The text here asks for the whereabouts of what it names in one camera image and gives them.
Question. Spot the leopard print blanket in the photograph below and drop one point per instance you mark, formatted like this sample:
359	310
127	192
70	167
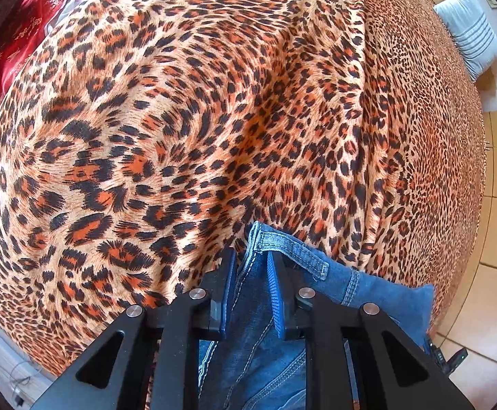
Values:
188	115

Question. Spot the blue denim pants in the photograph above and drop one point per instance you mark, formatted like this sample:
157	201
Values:
252	363

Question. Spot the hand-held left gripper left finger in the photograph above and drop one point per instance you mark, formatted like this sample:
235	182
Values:
230	290

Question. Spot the striped grey pillow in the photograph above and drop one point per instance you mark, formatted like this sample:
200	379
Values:
466	25

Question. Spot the white bed base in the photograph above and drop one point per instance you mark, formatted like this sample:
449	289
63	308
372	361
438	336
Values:
0	350

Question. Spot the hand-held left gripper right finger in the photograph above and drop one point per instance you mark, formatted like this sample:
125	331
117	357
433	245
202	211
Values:
276	299

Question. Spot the red satin cloth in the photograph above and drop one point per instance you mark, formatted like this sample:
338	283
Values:
13	51

